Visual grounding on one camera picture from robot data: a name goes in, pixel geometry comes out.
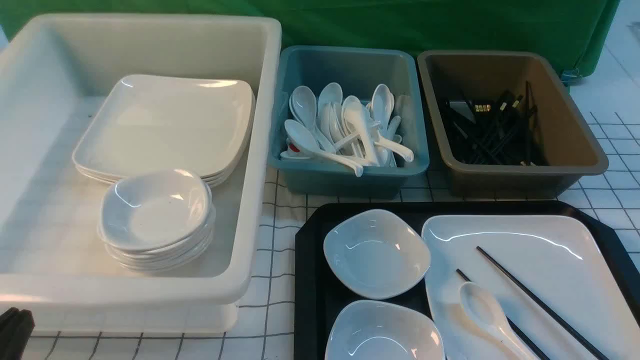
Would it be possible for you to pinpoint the white bowl tray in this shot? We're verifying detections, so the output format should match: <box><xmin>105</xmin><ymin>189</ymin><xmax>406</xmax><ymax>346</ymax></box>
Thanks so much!
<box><xmin>324</xmin><ymin>300</ymin><xmax>446</xmax><ymax>360</ymax></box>
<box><xmin>323</xmin><ymin>208</ymin><xmax>432</xmax><ymax>300</ymax></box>

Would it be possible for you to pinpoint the black chopstick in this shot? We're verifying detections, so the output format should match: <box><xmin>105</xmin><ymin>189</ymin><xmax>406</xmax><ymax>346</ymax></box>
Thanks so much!
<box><xmin>476</xmin><ymin>246</ymin><xmax>610</xmax><ymax>360</ymax></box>
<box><xmin>455</xmin><ymin>268</ymin><xmax>551</xmax><ymax>360</ymax></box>

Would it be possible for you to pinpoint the white ceramic soup spoon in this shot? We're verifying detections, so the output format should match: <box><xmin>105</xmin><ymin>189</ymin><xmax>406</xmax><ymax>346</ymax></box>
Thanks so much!
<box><xmin>459</xmin><ymin>281</ymin><xmax>538</xmax><ymax>360</ymax></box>

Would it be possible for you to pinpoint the large white square plate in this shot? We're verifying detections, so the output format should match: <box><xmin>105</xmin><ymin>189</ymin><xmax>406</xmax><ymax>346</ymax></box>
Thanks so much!
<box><xmin>422</xmin><ymin>214</ymin><xmax>640</xmax><ymax>360</ymax></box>

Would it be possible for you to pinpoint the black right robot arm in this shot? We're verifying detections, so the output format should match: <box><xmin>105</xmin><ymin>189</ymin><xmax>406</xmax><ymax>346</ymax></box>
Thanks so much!
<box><xmin>0</xmin><ymin>307</ymin><xmax>35</xmax><ymax>360</ymax></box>

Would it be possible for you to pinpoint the pile of white spoons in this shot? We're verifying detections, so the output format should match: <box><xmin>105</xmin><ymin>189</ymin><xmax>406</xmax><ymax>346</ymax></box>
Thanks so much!
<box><xmin>279</xmin><ymin>82</ymin><xmax>415</xmax><ymax>177</ymax></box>

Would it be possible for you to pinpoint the black serving tray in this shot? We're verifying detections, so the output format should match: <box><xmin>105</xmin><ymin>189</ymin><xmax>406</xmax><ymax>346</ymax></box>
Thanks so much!
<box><xmin>294</xmin><ymin>200</ymin><xmax>639</xmax><ymax>360</ymax></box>

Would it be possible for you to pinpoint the teal plastic bin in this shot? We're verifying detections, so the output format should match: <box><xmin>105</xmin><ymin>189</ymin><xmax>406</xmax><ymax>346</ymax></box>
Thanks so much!
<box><xmin>267</xmin><ymin>45</ymin><xmax>430</xmax><ymax>199</ymax></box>

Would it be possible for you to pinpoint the stack of white square plates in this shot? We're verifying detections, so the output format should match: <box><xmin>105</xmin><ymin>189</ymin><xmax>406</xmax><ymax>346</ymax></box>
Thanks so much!
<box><xmin>71</xmin><ymin>74</ymin><xmax>256</xmax><ymax>187</ymax></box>

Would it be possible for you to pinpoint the white grid tablecloth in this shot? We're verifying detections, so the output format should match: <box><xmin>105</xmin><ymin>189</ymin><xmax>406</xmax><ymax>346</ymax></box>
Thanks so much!
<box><xmin>0</xmin><ymin>45</ymin><xmax>640</xmax><ymax>360</ymax></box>

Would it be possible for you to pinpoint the stack of white bowls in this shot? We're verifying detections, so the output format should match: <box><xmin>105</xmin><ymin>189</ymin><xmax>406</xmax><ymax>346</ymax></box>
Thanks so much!
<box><xmin>97</xmin><ymin>169</ymin><xmax>217</xmax><ymax>273</ymax></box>

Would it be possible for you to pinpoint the pile of black chopsticks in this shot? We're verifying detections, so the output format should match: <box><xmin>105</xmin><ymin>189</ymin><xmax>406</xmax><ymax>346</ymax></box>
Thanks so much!
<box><xmin>438</xmin><ymin>80</ymin><xmax>550</xmax><ymax>167</ymax></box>

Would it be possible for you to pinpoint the brown plastic bin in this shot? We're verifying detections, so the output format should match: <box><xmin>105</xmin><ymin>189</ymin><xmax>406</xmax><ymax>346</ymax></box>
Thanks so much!
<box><xmin>417</xmin><ymin>50</ymin><xmax>609</xmax><ymax>199</ymax></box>

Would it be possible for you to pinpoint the large white plastic tub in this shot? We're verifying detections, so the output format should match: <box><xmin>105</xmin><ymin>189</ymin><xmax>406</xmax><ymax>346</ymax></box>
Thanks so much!
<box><xmin>1</xmin><ymin>13</ymin><xmax>282</xmax><ymax>334</ymax></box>

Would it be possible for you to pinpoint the green cloth backdrop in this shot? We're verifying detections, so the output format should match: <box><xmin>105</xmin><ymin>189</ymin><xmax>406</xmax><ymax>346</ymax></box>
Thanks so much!
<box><xmin>0</xmin><ymin>0</ymin><xmax>620</xmax><ymax>77</ymax></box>

